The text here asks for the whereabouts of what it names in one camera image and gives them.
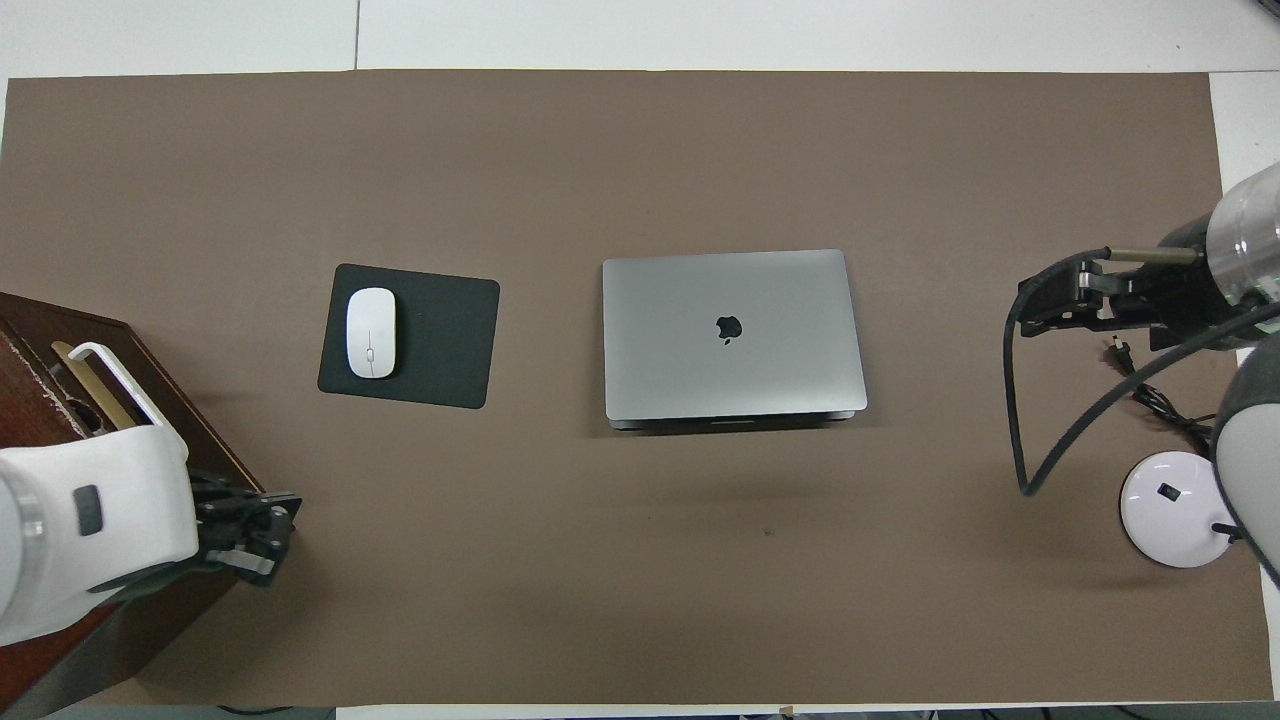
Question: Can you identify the black mouse pad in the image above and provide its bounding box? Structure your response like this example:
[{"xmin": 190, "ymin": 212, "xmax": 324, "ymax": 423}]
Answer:
[{"xmin": 317, "ymin": 263, "xmax": 501, "ymax": 410}]

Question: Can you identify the black power cord with plug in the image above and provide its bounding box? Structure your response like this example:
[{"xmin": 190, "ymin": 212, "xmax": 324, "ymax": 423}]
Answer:
[{"xmin": 1105, "ymin": 338, "xmax": 1216, "ymax": 456}]

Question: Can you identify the grey laptop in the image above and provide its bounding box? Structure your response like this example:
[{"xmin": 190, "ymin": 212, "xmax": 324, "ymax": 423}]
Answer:
[{"xmin": 601, "ymin": 249, "xmax": 869, "ymax": 432}]

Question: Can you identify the dark brown wooden box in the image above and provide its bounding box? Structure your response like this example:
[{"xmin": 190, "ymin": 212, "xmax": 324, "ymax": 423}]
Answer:
[{"xmin": 0, "ymin": 291, "xmax": 281, "ymax": 717}]

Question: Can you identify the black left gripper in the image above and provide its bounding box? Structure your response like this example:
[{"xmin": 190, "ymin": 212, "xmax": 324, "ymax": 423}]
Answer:
[{"xmin": 190, "ymin": 472, "xmax": 303, "ymax": 588}]

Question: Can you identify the white computer mouse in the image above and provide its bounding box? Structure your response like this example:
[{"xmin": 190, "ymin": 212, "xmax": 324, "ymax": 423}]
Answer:
[{"xmin": 345, "ymin": 287, "xmax": 398, "ymax": 380}]

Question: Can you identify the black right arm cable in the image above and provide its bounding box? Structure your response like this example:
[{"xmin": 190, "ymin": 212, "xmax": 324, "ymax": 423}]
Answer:
[{"xmin": 1003, "ymin": 245, "xmax": 1280, "ymax": 498}]

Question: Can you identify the brown table mat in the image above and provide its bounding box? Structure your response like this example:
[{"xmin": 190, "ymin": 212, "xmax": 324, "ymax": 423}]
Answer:
[{"xmin": 0, "ymin": 70, "xmax": 1273, "ymax": 707}]

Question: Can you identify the white box handle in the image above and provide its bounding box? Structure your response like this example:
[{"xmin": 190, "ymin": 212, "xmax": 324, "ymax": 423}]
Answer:
[{"xmin": 67, "ymin": 342, "xmax": 186, "ymax": 431}]

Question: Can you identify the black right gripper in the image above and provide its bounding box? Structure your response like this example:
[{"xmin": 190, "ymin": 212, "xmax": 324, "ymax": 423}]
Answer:
[{"xmin": 1018, "ymin": 258, "xmax": 1216, "ymax": 351}]

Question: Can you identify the brass handle plate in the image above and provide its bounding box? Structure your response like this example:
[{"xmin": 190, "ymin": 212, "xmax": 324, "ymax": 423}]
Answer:
[{"xmin": 50, "ymin": 340, "xmax": 141, "ymax": 433}]

